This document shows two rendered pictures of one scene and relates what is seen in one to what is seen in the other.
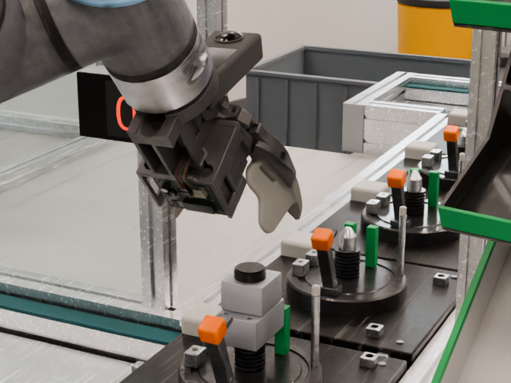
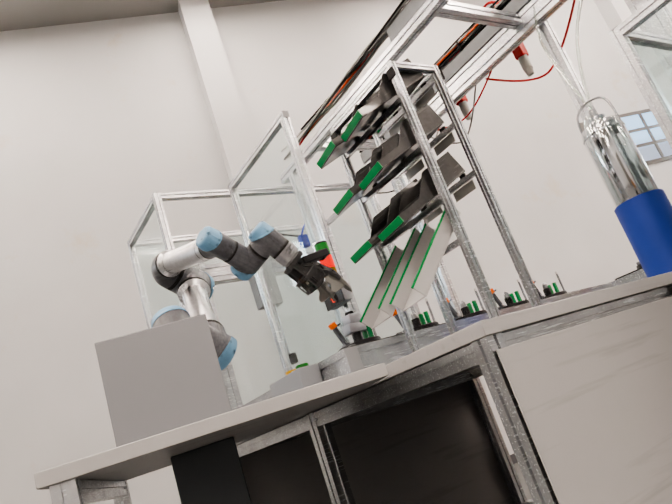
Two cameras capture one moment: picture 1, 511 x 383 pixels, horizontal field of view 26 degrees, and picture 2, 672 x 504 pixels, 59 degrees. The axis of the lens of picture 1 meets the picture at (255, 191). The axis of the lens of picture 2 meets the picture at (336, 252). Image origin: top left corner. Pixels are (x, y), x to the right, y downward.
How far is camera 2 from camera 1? 136 cm
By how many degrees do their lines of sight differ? 44
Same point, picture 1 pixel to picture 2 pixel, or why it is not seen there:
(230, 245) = not seen: hidden behind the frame
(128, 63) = (272, 252)
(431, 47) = not seen: outside the picture
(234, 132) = (313, 266)
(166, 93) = (284, 257)
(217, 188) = (308, 279)
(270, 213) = (334, 287)
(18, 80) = (250, 263)
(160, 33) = (274, 242)
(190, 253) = not seen: hidden behind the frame
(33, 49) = (250, 255)
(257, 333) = (350, 326)
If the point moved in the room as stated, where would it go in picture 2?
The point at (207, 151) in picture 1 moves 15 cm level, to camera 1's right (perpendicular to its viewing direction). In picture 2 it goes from (307, 273) to (345, 253)
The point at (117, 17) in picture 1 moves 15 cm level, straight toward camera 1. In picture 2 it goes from (262, 241) to (234, 233)
